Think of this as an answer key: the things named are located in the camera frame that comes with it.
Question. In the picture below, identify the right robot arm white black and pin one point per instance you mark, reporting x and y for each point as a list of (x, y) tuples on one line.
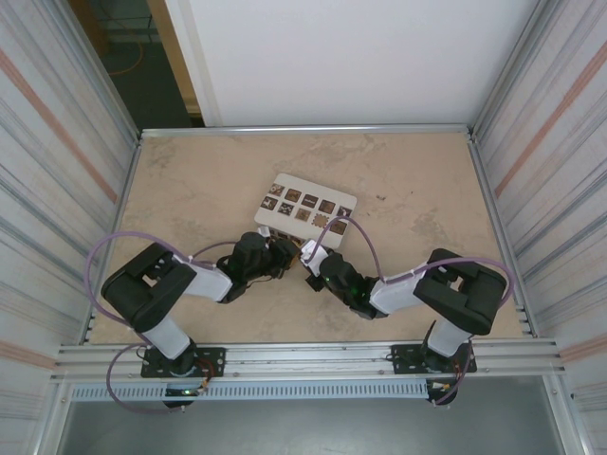
[(455, 289)]

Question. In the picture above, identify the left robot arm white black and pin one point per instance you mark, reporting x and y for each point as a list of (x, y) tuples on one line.
[(161, 289)]

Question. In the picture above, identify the white box with brown squares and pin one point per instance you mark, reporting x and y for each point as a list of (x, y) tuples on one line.
[(308, 199)]

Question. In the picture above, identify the long aluminium base rail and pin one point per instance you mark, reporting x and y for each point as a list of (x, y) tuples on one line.
[(308, 358)]

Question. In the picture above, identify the aluminium table edge rail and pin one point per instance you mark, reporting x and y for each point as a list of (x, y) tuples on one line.
[(308, 131)]

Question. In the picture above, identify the wooden door frame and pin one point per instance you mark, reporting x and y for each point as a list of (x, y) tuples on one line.
[(175, 52)]

